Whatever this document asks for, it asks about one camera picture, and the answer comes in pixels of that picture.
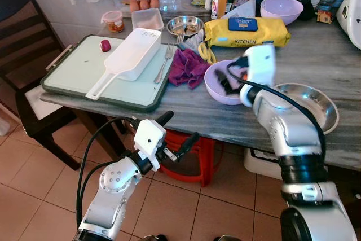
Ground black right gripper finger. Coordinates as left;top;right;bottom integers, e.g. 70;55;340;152
217;75;242;96

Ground lilac plastic bowl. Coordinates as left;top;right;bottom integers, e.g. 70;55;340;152
260;0;304;26
204;60;252;106

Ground red plastic stool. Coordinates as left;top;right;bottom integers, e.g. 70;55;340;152
160;129;217;189

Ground yellow kitchen wipes pack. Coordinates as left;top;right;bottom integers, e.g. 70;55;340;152
204;16;292;49

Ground purple cloth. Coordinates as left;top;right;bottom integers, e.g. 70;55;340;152
168;47;211;90

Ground steel fork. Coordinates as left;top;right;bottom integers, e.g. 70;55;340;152
154;43;177;84

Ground white paper sheet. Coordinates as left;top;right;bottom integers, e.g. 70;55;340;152
225;0;258;21

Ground small steel bowl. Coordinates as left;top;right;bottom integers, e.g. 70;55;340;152
166;15;205;38

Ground large shallow steel bowl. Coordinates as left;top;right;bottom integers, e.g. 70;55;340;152
270;82;340;135

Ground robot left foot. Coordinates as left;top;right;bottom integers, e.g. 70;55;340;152
138;234;169;241

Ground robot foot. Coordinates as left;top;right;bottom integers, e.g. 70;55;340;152
217;234;244;241
138;234;169;241

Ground small red object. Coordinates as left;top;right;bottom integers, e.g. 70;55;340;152
99;38;112;53

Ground clear lidded plastic container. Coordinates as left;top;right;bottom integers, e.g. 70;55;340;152
130;8;165;32

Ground pale green cutting board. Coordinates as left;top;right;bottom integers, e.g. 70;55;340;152
40;33;173;112

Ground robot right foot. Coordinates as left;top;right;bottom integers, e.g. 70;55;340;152
217;234;244;241

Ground small glass jar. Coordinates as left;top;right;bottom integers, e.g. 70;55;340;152
317;3;334;25

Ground small tub with red food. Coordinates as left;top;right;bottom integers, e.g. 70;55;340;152
101;10;125;34

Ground white kitchen cooking machine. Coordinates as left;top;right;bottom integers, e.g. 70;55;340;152
337;0;361;50

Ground dark wooden chair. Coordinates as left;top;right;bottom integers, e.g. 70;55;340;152
0;0;131;172

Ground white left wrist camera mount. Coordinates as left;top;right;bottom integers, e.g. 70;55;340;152
134;119;168;172

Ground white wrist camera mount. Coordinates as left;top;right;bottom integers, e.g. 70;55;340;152
134;119;168;172
241;44;278;107

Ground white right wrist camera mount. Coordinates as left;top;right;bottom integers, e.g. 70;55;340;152
241;44;278;107

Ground yellow handled scissors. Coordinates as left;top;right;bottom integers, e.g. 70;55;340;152
197;40;217;64

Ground white plastic strainer with handle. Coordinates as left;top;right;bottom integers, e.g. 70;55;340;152
85;27;162;101

